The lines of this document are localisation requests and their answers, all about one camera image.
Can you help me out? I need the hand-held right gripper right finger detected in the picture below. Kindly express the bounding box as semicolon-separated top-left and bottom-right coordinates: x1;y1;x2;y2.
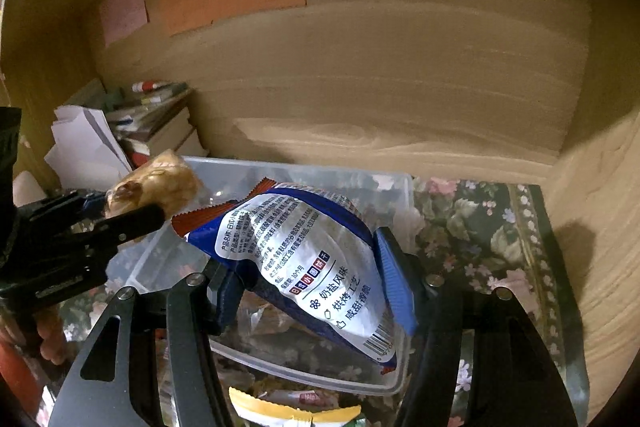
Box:
372;226;582;427

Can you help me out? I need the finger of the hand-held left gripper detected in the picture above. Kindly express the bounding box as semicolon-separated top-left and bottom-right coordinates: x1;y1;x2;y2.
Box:
47;188;109;221
96;204;166;254

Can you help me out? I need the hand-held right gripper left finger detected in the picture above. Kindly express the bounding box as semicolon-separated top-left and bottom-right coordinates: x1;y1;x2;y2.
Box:
47;257;251;427

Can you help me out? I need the clear-wrapped brown bread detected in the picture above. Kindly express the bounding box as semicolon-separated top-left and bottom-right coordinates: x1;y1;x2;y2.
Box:
104;150;202;219

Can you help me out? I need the clear plastic container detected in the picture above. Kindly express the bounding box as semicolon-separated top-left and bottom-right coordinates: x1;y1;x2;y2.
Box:
106;156;417;397

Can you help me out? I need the blue white snack packet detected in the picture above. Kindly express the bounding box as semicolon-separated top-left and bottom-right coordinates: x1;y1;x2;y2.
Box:
171;178;402;374

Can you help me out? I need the person's red sleeve forearm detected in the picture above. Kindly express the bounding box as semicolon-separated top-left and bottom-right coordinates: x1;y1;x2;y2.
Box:
0;341;43;427

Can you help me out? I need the person's left hand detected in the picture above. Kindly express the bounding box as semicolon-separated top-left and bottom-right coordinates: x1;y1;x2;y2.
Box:
36;308;69;366

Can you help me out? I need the clear-wrapped snack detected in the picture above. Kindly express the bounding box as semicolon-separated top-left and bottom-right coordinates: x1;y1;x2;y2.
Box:
236;301;306;339

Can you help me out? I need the white folded paper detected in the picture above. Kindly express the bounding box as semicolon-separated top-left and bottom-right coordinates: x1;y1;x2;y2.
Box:
44;105;134;192

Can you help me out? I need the stack of books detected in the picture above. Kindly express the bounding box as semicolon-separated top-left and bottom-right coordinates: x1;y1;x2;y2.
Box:
104;79;211;168

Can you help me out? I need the floral tablecloth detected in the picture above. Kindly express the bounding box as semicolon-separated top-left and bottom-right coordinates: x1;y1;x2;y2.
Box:
0;172;590;427

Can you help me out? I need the yellow snack packet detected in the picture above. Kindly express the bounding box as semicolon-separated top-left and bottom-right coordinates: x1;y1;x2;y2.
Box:
228;386;362;427

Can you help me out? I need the pink sticky note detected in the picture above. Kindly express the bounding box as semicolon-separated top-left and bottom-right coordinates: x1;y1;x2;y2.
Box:
99;0;149;48

